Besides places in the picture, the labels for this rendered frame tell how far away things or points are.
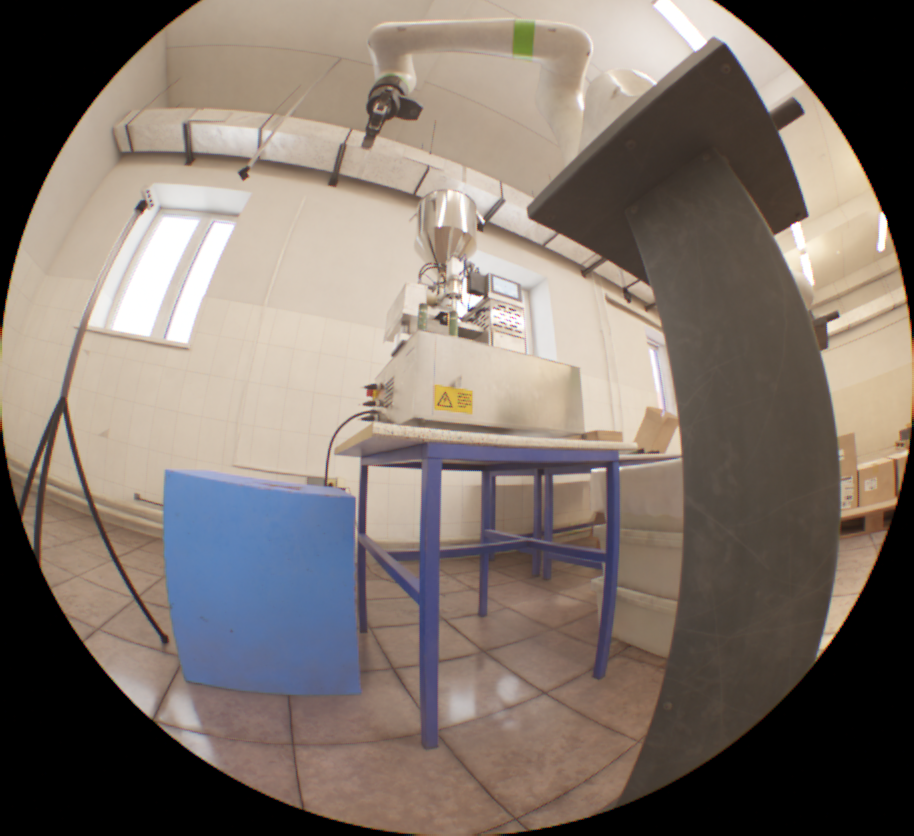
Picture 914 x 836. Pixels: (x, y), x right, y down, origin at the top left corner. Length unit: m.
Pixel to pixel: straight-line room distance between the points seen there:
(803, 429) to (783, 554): 0.08
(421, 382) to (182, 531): 0.71
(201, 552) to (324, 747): 0.53
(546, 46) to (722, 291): 0.69
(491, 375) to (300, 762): 1.07
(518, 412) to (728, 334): 0.72
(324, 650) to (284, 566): 0.26
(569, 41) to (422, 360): 0.85
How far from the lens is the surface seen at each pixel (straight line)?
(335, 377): 2.44
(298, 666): 0.98
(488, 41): 0.86
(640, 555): 1.20
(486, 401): 0.84
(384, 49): 0.93
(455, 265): 1.17
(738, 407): 0.24
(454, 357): 0.83
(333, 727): 0.94
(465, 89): 4.11
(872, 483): 2.77
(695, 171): 0.32
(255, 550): 0.85
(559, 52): 0.85
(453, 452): 0.61
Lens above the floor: 0.66
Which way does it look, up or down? 18 degrees up
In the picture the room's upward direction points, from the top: 1 degrees clockwise
